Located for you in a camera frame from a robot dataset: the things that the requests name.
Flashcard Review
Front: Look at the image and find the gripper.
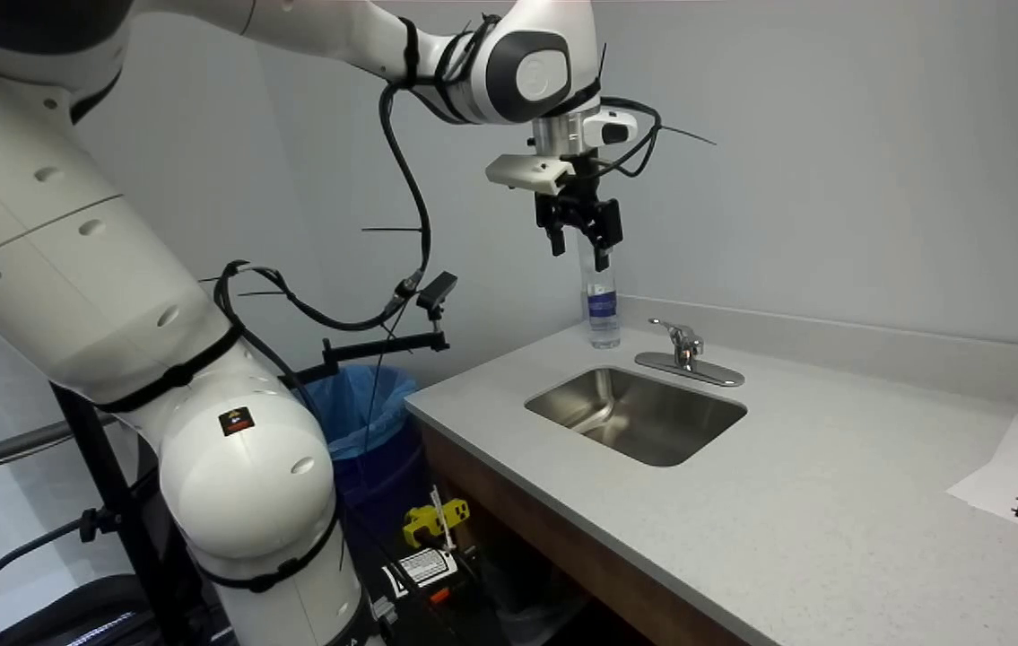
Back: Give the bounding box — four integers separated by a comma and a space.
534, 156, 625, 274

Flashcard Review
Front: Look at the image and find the clear plastic water bottle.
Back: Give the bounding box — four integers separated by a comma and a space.
577, 231, 622, 351

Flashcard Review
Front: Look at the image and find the chrome tap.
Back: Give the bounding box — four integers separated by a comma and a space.
634, 318, 746, 388

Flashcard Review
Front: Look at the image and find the steel sink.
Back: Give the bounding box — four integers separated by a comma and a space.
523, 365, 749, 468

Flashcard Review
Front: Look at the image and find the blue trash bin with liner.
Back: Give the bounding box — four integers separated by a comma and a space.
297, 363, 431, 575

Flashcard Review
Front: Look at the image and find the yellow clamp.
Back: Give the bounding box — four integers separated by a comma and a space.
401, 498, 472, 551

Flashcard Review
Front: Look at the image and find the black box with white label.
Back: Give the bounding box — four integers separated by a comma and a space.
379, 546, 461, 604

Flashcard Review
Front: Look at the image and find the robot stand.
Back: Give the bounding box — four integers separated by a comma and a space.
49, 381, 204, 646

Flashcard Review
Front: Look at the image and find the black bag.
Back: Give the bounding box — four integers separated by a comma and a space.
0, 572, 170, 646

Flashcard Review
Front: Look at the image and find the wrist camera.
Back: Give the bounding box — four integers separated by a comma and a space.
484, 153, 576, 197

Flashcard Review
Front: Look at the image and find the camera on mount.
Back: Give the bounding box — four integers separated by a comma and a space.
291, 270, 459, 388

